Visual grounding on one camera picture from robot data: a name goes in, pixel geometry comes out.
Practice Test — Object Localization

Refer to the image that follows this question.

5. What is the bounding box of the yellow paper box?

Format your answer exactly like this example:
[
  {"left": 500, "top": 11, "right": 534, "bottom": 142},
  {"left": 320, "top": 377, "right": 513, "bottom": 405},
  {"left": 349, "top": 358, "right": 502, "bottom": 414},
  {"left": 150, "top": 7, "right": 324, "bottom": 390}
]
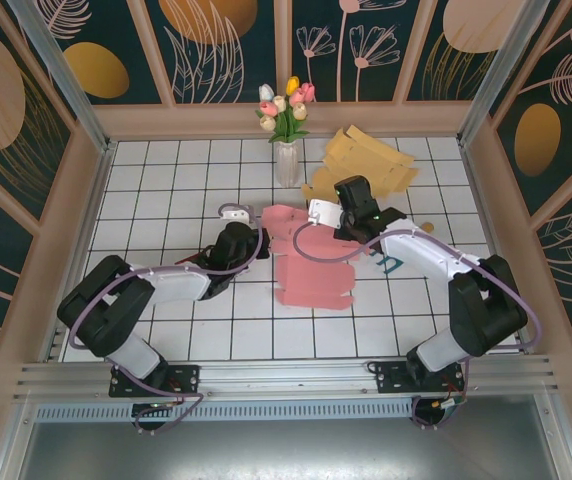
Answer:
[{"left": 299, "top": 125, "right": 420, "bottom": 202}]

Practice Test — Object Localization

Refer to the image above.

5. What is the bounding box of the pink paper box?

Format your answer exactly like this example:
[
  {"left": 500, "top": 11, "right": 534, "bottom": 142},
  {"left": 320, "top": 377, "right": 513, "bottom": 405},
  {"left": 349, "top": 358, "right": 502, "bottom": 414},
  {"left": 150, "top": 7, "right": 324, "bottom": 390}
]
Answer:
[{"left": 260, "top": 203, "right": 358, "bottom": 311}]

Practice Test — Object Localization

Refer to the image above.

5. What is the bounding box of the teal garden fork wooden handle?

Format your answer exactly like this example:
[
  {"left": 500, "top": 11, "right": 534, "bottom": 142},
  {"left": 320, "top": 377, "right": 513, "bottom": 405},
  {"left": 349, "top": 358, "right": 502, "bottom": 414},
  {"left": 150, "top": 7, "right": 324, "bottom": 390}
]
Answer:
[{"left": 373, "top": 221, "right": 436, "bottom": 275}]

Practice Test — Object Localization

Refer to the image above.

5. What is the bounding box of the white ribbed vase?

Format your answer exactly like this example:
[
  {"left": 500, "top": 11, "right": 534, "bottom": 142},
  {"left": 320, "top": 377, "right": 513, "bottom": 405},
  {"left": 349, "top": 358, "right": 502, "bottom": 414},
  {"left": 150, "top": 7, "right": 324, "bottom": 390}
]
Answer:
[{"left": 275, "top": 141, "right": 301, "bottom": 190}]

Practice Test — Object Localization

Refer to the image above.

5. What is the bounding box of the artificial tulip bouquet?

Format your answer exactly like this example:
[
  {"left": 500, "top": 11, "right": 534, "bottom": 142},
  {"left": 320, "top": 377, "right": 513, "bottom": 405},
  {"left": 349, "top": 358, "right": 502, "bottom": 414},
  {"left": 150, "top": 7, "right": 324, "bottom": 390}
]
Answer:
[{"left": 254, "top": 75, "right": 317, "bottom": 146}]

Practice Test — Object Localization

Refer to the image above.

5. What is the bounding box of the grey metal sheet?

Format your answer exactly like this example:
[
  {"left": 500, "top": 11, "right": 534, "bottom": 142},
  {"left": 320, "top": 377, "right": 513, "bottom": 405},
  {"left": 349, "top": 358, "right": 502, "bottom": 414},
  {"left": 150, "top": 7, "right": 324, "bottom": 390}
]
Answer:
[{"left": 0, "top": 394, "right": 572, "bottom": 480}]

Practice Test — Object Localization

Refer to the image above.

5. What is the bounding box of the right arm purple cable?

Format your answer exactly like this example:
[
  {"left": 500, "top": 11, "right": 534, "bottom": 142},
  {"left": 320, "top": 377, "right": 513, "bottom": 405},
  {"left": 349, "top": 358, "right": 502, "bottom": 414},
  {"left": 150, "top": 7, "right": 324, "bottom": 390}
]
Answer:
[{"left": 291, "top": 219, "right": 545, "bottom": 431}]

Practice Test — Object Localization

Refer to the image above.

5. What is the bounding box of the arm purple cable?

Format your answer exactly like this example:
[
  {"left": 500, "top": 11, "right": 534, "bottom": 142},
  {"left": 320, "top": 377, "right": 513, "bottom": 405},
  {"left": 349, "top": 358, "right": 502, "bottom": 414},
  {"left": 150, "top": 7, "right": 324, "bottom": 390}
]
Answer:
[
  {"left": 291, "top": 219, "right": 545, "bottom": 431},
  {"left": 67, "top": 202, "right": 267, "bottom": 436}
]

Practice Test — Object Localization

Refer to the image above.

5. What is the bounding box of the aluminium table side rail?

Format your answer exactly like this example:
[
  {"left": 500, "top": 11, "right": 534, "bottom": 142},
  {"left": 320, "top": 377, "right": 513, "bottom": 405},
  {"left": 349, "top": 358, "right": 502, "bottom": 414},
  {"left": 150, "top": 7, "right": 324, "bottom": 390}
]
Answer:
[
  {"left": 40, "top": 139, "right": 117, "bottom": 362},
  {"left": 458, "top": 139, "right": 536, "bottom": 357}
]

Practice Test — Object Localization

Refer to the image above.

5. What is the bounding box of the aluminium mounting rail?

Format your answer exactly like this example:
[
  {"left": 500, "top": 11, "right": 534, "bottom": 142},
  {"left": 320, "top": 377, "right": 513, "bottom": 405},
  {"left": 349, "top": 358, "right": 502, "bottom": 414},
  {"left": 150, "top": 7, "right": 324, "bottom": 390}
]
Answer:
[{"left": 13, "top": 354, "right": 560, "bottom": 401}]

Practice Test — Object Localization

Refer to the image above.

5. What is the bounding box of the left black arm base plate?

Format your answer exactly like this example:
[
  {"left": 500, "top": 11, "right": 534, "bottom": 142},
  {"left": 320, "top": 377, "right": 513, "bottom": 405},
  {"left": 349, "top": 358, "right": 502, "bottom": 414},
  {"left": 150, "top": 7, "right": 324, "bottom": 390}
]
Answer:
[{"left": 109, "top": 363, "right": 202, "bottom": 399}]

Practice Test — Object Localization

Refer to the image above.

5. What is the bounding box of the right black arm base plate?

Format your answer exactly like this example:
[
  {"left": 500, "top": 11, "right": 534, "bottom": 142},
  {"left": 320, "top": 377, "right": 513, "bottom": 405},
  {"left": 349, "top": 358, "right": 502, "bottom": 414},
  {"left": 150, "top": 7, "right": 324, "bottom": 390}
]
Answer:
[{"left": 368, "top": 360, "right": 467, "bottom": 396}]

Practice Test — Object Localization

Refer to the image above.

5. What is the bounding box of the grey slotted cable duct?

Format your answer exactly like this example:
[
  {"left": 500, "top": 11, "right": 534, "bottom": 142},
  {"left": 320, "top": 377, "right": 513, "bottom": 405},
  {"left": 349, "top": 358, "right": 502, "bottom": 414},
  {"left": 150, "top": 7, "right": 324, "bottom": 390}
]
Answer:
[{"left": 33, "top": 397, "right": 447, "bottom": 424}]

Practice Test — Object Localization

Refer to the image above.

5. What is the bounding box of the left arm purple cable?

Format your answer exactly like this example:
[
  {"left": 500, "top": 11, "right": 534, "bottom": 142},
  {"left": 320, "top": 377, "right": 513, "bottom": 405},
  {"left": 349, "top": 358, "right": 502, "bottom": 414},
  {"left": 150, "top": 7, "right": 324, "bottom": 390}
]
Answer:
[{"left": 67, "top": 202, "right": 267, "bottom": 436}]

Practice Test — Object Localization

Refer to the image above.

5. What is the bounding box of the aluminium frame post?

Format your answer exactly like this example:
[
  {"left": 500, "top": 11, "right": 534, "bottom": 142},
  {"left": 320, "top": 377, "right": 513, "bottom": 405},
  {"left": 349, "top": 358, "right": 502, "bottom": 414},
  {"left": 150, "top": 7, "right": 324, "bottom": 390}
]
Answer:
[
  {"left": 5, "top": 0, "right": 117, "bottom": 154},
  {"left": 457, "top": 0, "right": 551, "bottom": 149}
]

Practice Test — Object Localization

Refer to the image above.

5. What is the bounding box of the coloured wire bundle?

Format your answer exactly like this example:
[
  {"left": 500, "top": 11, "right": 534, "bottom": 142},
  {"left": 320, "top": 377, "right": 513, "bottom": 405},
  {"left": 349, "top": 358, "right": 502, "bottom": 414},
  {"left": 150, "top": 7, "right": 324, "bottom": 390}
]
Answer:
[{"left": 430, "top": 384, "right": 468, "bottom": 416}]

